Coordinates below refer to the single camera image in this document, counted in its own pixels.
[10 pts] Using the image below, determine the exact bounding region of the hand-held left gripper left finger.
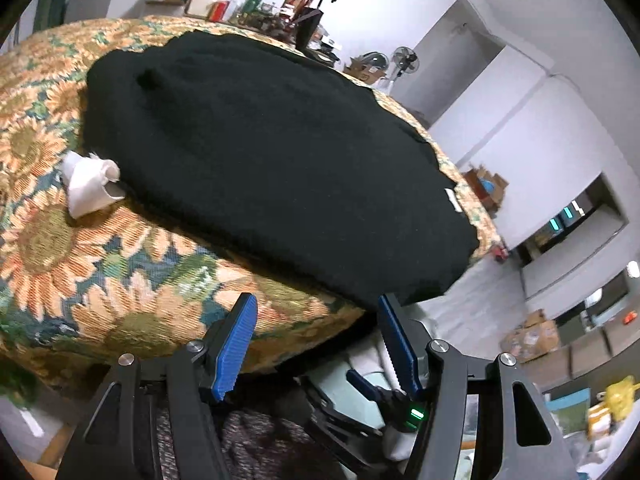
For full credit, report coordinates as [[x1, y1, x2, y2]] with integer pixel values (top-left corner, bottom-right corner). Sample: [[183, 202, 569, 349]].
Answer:
[[55, 292, 258, 480]]

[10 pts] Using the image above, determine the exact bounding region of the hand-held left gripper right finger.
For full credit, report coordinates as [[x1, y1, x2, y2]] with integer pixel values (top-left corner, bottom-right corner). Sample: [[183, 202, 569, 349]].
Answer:
[[377, 294, 581, 480]]

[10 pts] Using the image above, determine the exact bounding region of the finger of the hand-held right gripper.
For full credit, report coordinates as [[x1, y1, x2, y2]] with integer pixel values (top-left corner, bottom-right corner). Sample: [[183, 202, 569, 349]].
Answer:
[[346, 369, 397, 407]]

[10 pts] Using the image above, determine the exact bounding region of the black sweater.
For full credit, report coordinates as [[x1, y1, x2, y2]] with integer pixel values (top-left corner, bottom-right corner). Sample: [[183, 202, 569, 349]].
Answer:
[[82, 30, 481, 306]]

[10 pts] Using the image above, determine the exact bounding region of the grey knit clothing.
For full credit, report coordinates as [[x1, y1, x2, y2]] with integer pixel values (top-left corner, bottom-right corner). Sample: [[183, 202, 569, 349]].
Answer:
[[155, 405, 321, 480]]

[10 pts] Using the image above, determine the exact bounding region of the pile of cardboard boxes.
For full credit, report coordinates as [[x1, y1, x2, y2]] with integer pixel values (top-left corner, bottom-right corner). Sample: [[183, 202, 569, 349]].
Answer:
[[500, 310, 559, 363]]

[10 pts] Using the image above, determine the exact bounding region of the sunflower print blanket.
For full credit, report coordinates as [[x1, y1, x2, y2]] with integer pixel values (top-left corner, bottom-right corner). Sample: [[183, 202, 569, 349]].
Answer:
[[0, 15, 506, 391]]

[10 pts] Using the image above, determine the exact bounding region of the open cardboard box with papers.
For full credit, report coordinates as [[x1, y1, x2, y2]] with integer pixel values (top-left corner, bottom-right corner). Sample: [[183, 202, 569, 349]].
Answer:
[[462, 162, 510, 216]]

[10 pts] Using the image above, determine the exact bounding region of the yellow plastic bag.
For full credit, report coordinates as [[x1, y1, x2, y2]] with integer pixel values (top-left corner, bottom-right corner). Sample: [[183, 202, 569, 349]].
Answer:
[[587, 377, 640, 441]]

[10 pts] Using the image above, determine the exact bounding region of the white crumpled cloth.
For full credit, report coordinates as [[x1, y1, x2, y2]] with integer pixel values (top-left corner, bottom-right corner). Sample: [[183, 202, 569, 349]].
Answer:
[[62, 152, 126, 220]]

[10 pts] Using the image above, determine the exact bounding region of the cardboard box by fans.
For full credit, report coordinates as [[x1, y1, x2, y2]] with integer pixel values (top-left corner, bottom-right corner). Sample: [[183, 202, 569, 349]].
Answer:
[[342, 57, 386, 85]]

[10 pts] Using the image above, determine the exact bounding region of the black standing fan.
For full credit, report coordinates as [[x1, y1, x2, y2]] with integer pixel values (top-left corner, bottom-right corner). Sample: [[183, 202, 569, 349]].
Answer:
[[387, 46, 420, 96]]

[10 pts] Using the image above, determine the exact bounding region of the grey round fan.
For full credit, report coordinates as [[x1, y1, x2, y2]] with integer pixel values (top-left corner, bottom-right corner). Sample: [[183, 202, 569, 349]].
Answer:
[[360, 51, 390, 75]]

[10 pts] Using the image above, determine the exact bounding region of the black monitor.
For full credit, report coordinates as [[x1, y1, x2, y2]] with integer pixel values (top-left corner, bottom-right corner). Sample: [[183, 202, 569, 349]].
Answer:
[[294, 10, 324, 52]]

